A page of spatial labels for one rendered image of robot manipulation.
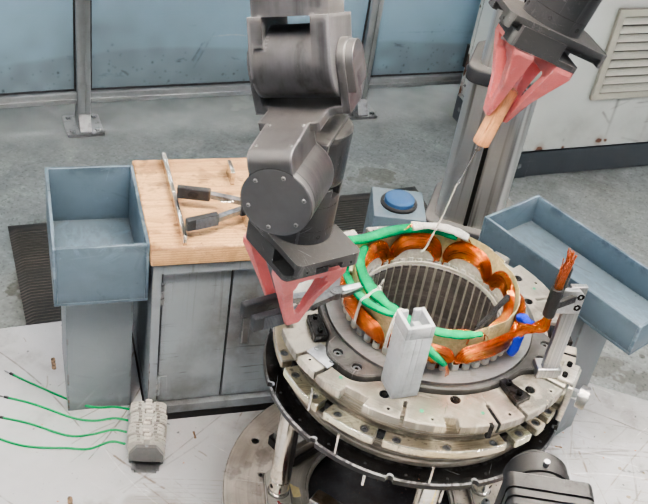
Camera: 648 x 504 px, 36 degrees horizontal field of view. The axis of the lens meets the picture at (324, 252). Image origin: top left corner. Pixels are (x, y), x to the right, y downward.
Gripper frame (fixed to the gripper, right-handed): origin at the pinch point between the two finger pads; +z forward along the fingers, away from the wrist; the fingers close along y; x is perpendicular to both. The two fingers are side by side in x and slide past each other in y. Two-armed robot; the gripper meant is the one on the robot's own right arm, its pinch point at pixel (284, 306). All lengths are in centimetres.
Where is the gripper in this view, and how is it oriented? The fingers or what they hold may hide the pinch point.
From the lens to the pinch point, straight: 91.6
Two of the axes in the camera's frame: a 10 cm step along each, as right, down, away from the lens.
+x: 8.3, -2.0, 5.2
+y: 5.3, 5.7, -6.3
